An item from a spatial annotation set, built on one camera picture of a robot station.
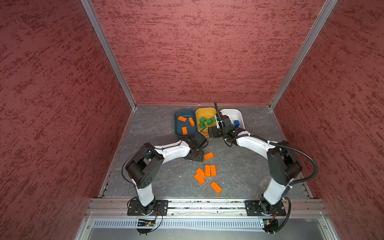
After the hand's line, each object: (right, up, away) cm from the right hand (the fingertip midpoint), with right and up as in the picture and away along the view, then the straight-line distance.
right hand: (214, 131), depth 94 cm
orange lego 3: (-16, +6, +14) cm, 22 cm away
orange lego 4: (-4, -16, -2) cm, 16 cm away
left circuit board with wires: (-39, -44, -21) cm, 62 cm away
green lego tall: (-7, +3, +12) cm, 15 cm away
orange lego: (-20, -1, +9) cm, 22 cm away
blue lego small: (+18, +5, +13) cm, 22 cm away
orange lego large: (-9, -25, -9) cm, 28 cm away
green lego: (-7, +7, +15) cm, 18 cm away
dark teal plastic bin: (-19, +12, +21) cm, 31 cm away
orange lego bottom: (-1, -30, -13) cm, 33 cm away
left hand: (-12, -17, -3) cm, 21 cm away
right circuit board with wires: (+25, -45, -22) cm, 56 cm away
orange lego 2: (-23, +8, +17) cm, 30 cm away
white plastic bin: (+17, +11, +19) cm, 28 cm away
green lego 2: (-2, +6, +14) cm, 15 cm away
